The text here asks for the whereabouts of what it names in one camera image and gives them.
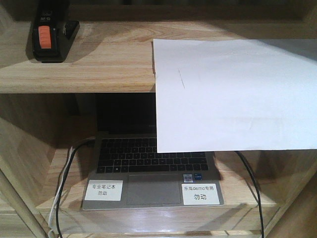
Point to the grey laptop computer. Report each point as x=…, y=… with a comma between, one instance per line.
x=126, y=149

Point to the white label sticker left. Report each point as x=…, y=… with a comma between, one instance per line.
x=104, y=190

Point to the black stapler with orange button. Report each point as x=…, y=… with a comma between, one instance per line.
x=52, y=32

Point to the white label sticker right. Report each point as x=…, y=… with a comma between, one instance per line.
x=200, y=194

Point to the white paper sheet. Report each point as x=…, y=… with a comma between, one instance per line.
x=236, y=94

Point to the white label sticker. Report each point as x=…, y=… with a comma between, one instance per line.
x=104, y=190
x=200, y=194

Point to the wooden shelf unit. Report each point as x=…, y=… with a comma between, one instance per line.
x=113, y=52

